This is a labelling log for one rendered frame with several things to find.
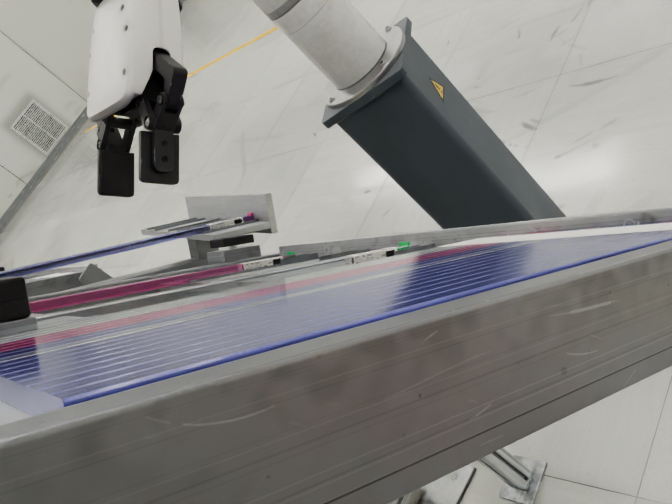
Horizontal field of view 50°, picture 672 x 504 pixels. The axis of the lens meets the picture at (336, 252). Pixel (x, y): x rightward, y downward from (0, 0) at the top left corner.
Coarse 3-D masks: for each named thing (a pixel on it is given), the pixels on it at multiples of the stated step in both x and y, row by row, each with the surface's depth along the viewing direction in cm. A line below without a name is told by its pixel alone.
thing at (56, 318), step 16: (352, 256) 73; (272, 272) 67; (288, 272) 68; (304, 272) 70; (192, 288) 62; (208, 288) 63; (224, 288) 64; (96, 304) 58; (112, 304) 58; (128, 304) 59; (144, 304) 60; (48, 320) 55; (64, 320) 56
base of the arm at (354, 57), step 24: (312, 0) 119; (336, 0) 122; (288, 24) 122; (312, 24) 121; (336, 24) 122; (360, 24) 125; (312, 48) 124; (336, 48) 124; (360, 48) 125; (384, 48) 128; (336, 72) 127; (360, 72) 127; (384, 72) 124; (336, 96) 131; (360, 96) 126
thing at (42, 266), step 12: (252, 216) 120; (192, 228) 114; (204, 228) 115; (144, 240) 110; (156, 240) 111; (168, 240) 112; (84, 252) 106; (96, 252) 106; (108, 252) 107; (120, 252) 108; (36, 264) 102; (48, 264) 102; (60, 264) 103; (0, 276) 99; (12, 276) 100
